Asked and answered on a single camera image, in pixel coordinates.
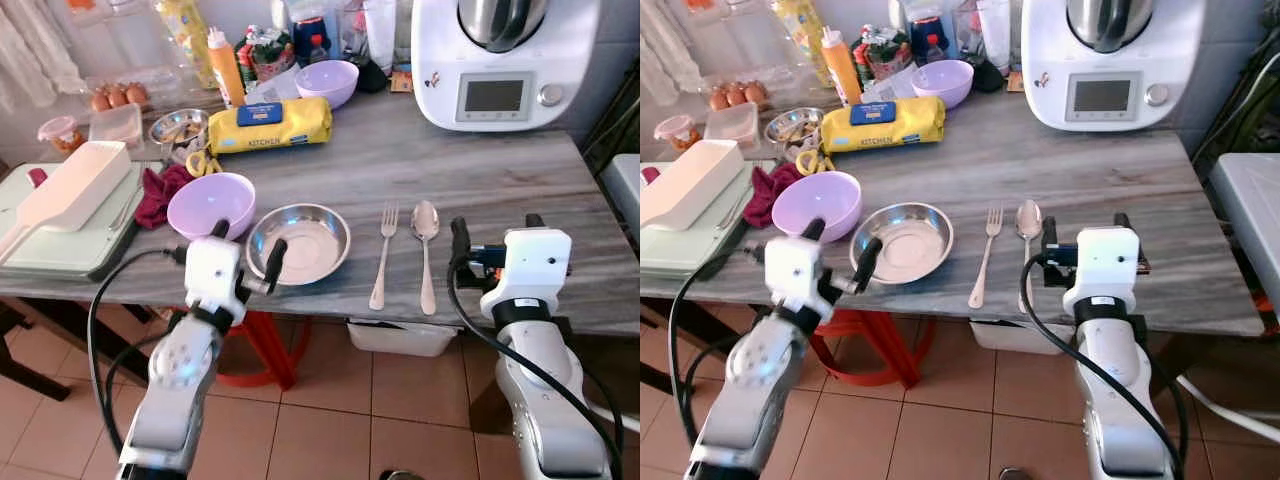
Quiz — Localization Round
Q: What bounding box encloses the silver metal spoon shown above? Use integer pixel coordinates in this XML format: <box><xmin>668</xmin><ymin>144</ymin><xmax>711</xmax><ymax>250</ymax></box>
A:
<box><xmin>1014</xmin><ymin>199</ymin><xmax>1044</xmax><ymax>313</ymax></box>
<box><xmin>411</xmin><ymin>200</ymin><xmax>441</xmax><ymax>318</ymax></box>

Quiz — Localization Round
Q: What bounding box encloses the purple plastic bowl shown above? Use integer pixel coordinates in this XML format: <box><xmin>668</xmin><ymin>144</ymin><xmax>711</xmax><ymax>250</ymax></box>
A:
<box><xmin>909</xmin><ymin>59</ymin><xmax>976</xmax><ymax>110</ymax></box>
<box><xmin>167</xmin><ymin>172</ymin><xmax>257</xmax><ymax>242</ymax></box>
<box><xmin>294</xmin><ymin>60</ymin><xmax>361</xmax><ymax>111</ymax></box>
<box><xmin>771</xmin><ymin>170</ymin><xmax>863</xmax><ymax>245</ymax></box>

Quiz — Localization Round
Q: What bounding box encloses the stainless steel plate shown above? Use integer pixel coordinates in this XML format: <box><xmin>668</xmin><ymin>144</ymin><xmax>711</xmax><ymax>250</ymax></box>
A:
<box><xmin>246</xmin><ymin>203</ymin><xmax>353</xmax><ymax>288</ymax></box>
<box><xmin>850</xmin><ymin>202</ymin><xmax>955</xmax><ymax>287</ymax></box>

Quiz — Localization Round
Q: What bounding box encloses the maroon cloth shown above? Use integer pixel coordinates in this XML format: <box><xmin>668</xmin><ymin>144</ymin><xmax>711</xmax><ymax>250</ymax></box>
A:
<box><xmin>744</xmin><ymin>163</ymin><xmax>807</xmax><ymax>230</ymax></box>
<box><xmin>132</xmin><ymin>163</ymin><xmax>197</xmax><ymax>231</ymax></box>

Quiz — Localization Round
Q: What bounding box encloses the red plastic stool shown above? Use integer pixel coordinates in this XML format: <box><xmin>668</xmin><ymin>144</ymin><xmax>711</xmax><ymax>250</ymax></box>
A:
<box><xmin>808</xmin><ymin>308</ymin><xmax>937</xmax><ymax>390</ymax></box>
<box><xmin>214</xmin><ymin>310</ymin><xmax>312</xmax><ymax>392</ymax></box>

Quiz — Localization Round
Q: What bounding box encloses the silver metal fork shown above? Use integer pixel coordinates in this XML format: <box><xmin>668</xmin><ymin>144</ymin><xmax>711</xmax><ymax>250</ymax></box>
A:
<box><xmin>368</xmin><ymin>203</ymin><xmax>400</xmax><ymax>312</ymax></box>
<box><xmin>967</xmin><ymin>205</ymin><xmax>1005</xmax><ymax>310</ymax></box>

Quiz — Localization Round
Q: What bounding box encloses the white plastic box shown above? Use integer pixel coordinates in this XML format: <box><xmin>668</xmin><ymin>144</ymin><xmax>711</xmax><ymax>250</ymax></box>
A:
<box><xmin>967</xmin><ymin>318</ymin><xmax>1077</xmax><ymax>355</ymax></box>
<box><xmin>346</xmin><ymin>318</ymin><xmax>460</xmax><ymax>359</ymax></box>

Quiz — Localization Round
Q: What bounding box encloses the grey side table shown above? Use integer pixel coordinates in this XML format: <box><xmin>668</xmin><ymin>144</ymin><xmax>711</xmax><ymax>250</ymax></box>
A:
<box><xmin>598</xmin><ymin>152</ymin><xmax>641</xmax><ymax>243</ymax></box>
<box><xmin>1207</xmin><ymin>152</ymin><xmax>1280</xmax><ymax>333</ymax></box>

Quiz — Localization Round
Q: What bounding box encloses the small stainless steel bowl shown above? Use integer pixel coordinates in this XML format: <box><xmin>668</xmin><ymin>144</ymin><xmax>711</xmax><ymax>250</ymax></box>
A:
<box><xmin>764</xmin><ymin>107</ymin><xmax>828</xmax><ymax>153</ymax></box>
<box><xmin>148</xmin><ymin>108</ymin><xmax>212</xmax><ymax>153</ymax></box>

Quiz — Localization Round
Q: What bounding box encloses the yellow kitchen towel pack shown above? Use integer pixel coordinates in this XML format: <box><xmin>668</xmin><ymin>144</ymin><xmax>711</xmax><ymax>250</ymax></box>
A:
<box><xmin>206</xmin><ymin>96</ymin><xmax>335</xmax><ymax>157</ymax></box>
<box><xmin>819</xmin><ymin>95</ymin><xmax>947</xmax><ymax>155</ymax></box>

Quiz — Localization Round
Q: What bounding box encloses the pale green cutting board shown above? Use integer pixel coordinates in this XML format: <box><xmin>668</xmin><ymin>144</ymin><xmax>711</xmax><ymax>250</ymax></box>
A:
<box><xmin>0</xmin><ymin>160</ymin><xmax>153</xmax><ymax>282</ymax></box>
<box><xmin>640</xmin><ymin>160</ymin><xmax>772</xmax><ymax>280</ymax></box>

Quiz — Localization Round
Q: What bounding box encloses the clear plastic food container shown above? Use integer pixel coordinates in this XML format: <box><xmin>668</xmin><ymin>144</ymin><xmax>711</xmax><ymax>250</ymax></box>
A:
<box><xmin>703</xmin><ymin>102</ymin><xmax>762</xmax><ymax>149</ymax></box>
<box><xmin>88</xmin><ymin>103</ymin><xmax>146</xmax><ymax>149</ymax></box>

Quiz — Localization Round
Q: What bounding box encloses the orange squeeze sauce bottle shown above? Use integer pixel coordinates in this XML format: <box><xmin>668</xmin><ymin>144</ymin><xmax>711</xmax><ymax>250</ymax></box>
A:
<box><xmin>205</xmin><ymin>27</ymin><xmax>247</xmax><ymax>109</ymax></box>
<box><xmin>820</xmin><ymin>27</ymin><xmax>864</xmax><ymax>107</ymax></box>

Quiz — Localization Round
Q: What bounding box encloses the white kitchen cooking machine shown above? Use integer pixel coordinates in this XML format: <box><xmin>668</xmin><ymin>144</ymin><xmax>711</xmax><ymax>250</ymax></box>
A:
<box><xmin>1020</xmin><ymin>0</ymin><xmax>1208</xmax><ymax>134</ymax></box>
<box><xmin>410</xmin><ymin>0</ymin><xmax>602</xmax><ymax>134</ymax></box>

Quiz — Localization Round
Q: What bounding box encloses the small pink-lidded tub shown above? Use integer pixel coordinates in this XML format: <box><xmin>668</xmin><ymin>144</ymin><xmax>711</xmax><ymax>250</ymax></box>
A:
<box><xmin>37</xmin><ymin>116</ymin><xmax>87</xmax><ymax>155</ymax></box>
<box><xmin>654</xmin><ymin>115</ymin><xmax>702</xmax><ymax>154</ymax></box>

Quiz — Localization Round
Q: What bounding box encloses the yellow food bag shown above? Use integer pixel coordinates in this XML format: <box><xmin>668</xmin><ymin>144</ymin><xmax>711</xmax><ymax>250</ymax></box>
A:
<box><xmin>772</xmin><ymin>0</ymin><xmax>833</xmax><ymax>89</ymax></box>
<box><xmin>154</xmin><ymin>0</ymin><xmax>217</xmax><ymax>89</ymax></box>

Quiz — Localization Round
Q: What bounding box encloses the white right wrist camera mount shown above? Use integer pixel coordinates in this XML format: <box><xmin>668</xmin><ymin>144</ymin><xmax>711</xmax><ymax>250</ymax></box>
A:
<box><xmin>1061</xmin><ymin>226</ymin><xmax>1144</xmax><ymax>306</ymax></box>
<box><xmin>482</xmin><ymin>227</ymin><xmax>574</xmax><ymax>319</ymax></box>

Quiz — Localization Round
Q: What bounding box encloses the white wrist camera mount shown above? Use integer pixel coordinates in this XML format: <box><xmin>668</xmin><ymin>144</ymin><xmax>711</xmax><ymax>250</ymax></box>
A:
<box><xmin>185</xmin><ymin>236</ymin><xmax>249</xmax><ymax>323</ymax></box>
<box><xmin>1061</xmin><ymin>226</ymin><xmax>1144</xmax><ymax>306</ymax></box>
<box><xmin>764</xmin><ymin>236</ymin><xmax>837</xmax><ymax>313</ymax></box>
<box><xmin>482</xmin><ymin>227</ymin><xmax>574</xmax><ymax>319</ymax></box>

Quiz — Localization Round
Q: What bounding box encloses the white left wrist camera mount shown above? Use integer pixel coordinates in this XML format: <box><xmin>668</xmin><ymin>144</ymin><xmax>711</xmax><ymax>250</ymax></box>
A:
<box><xmin>185</xmin><ymin>236</ymin><xmax>249</xmax><ymax>323</ymax></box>
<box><xmin>764</xmin><ymin>236</ymin><xmax>837</xmax><ymax>313</ymax></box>

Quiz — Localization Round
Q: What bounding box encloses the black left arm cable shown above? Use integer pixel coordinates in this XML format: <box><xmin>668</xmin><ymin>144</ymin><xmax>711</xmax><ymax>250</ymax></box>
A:
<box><xmin>668</xmin><ymin>245</ymin><xmax>773</xmax><ymax>457</ymax></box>
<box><xmin>86</xmin><ymin>246</ymin><xmax>193</xmax><ymax>457</ymax></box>

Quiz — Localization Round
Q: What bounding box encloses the white hose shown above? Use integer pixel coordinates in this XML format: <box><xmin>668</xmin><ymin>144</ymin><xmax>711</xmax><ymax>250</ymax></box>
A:
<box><xmin>588</xmin><ymin>398</ymin><xmax>641</xmax><ymax>433</ymax></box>
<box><xmin>1174</xmin><ymin>373</ymin><xmax>1280</xmax><ymax>443</ymax></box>

